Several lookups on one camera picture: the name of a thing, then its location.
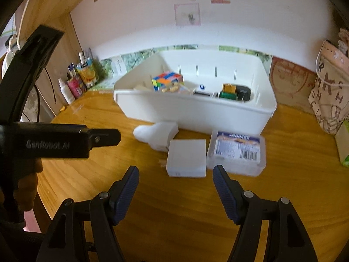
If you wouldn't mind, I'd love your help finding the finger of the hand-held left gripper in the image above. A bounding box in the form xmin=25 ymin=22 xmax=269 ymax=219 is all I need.
xmin=87 ymin=129 xmax=121 ymax=151

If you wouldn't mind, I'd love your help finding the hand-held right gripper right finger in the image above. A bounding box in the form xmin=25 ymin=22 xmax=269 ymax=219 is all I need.
xmin=213 ymin=164 xmax=317 ymax=262

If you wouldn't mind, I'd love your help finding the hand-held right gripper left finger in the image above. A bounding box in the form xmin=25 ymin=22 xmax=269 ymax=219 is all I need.
xmin=37 ymin=165 xmax=140 ymax=262

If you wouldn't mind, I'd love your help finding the white power adapter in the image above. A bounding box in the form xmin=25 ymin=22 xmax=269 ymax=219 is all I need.
xmin=159 ymin=139 xmax=207 ymax=178

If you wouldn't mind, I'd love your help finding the white plastic storage bin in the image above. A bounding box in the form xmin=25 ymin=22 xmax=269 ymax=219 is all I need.
xmin=113 ymin=50 xmax=277 ymax=137

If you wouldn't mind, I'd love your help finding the grey and black box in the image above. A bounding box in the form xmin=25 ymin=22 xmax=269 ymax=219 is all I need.
xmin=193 ymin=89 xmax=217 ymax=98

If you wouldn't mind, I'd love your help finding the person's left hand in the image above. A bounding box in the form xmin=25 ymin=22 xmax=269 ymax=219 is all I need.
xmin=14 ymin=158 xmax=44 ymax=213

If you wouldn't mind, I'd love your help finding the clear plastic box blue label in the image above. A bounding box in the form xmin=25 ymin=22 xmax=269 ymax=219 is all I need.
xmin=206 ymin=130 xmax=267 ymax=177

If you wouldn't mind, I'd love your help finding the white foot-shaped plastic piece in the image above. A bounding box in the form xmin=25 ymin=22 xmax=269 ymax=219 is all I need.
xmin=133 ymin=122 xmax=179 ymax=152

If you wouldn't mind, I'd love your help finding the white spray bottle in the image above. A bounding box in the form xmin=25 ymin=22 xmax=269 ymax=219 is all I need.
xmin=58 ymin=79 xmax=75 ymax=105

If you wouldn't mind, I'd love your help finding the pink bottle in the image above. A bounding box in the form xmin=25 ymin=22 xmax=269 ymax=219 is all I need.
xmin=67 ymin=76 xmax=85 ymax=99

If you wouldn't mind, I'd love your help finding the yellow juice carton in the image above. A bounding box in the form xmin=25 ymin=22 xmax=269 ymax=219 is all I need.
xmin=76 ymin=60 xmax=99 ymax=86

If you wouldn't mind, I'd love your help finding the multicoloured puzzle cube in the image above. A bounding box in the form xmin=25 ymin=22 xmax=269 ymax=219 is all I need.
xmin=152 ymin=71 xmax=184 ymax=93

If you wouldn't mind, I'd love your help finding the green and yellow block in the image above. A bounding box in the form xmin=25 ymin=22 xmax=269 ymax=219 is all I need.
xmin=219 ymin=83 xmax=238 ymax=99

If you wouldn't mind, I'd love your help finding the black plug charger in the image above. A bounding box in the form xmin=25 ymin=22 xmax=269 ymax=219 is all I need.
xmin=235 ymin=85 xmax=252 ymax=102

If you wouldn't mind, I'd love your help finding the green tissue pack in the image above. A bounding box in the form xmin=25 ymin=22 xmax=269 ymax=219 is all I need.
xmin=334 ymin=120 xmax=349 ymax=168

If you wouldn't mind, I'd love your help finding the orange printed cardboard sheet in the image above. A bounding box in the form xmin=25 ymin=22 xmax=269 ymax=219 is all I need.
xmin=270 ymin=56 xmax=319 ymax=107

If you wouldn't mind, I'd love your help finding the beige letter-patterned bag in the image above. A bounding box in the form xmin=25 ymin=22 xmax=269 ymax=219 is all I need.
xmin=308 ymin=39 xmax=349 ymax=135

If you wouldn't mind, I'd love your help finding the pink power strip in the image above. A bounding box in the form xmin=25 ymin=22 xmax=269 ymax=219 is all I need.
xmin=324 ymin=40 xmax=347 ymax=64

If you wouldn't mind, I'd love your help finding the brown-haired doll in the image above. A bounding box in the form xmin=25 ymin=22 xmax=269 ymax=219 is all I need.
xmin=339 ymin=28 xmax=349 ymax=50

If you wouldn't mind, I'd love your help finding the pink framed wall sticker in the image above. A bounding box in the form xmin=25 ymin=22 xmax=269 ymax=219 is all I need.
xmin=174 ymin=3 xmax=201 ymax=26

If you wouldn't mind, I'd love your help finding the white power cable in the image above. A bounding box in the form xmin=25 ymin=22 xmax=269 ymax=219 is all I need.
xmin=315 ymin=40 xmax=328 ymax=80

